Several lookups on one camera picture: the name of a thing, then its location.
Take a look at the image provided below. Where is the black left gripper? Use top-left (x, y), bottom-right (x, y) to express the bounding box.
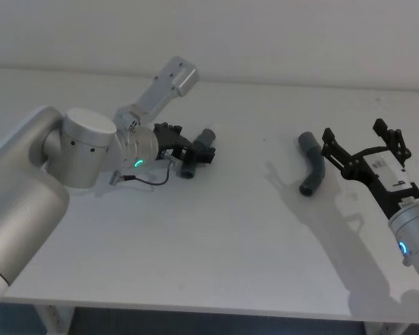
top-left (153, 121), bottom-right (217, 165)

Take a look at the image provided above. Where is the short grey pipe piece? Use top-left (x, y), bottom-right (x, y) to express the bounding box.
top-left (179, 128), bottom-right (219, 180)

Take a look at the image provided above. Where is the thin dark gripper cable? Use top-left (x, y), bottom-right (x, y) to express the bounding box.
top-left (108, 155), bottom-right (177, 193)

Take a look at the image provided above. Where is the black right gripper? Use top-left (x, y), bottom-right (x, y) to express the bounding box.
top-left (321, 118), bottom-right (419, 220)

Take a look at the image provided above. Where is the bent grey pipe piece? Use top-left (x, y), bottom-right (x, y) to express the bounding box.
top-left (297, 131), bottom-right (327, 197)

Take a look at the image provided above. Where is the white table leg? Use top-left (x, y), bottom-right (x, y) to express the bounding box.
top-left (37, 306), bottom-right (75, 335)
top-left (364, 321), bottom-right (406, 335)

